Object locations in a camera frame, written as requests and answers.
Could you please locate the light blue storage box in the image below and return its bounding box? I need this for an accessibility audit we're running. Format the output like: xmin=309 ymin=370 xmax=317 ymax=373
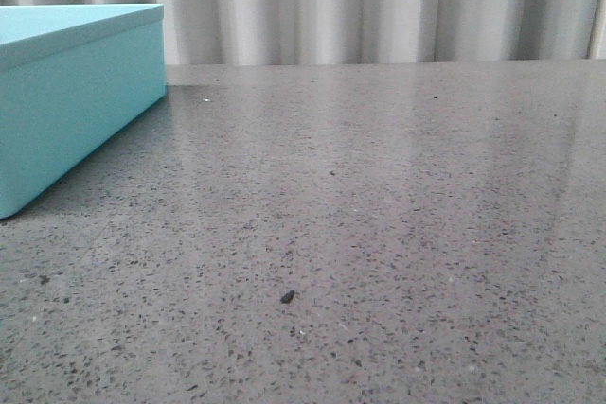
xmin=1 ymin=4 xmax=166 ymax=218

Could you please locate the small black debris chip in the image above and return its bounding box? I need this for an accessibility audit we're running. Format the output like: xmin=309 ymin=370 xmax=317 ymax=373
xmin=280 ymin=290 xmax=295 ymax=304

